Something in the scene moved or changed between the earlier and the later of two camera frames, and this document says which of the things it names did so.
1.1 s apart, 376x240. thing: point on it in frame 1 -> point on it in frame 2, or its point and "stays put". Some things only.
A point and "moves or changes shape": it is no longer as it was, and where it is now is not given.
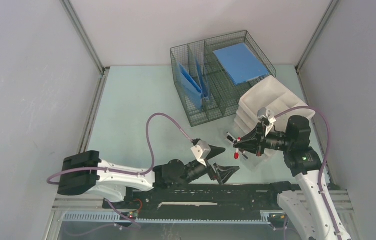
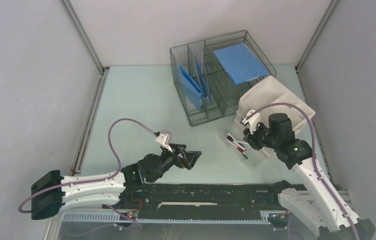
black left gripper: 224,172 -> 188,160
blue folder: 241,63 stays put
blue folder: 191,88 stays put
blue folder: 201,79 stays put
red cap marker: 236,154 moves or changes shape
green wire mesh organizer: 213,74 stays put
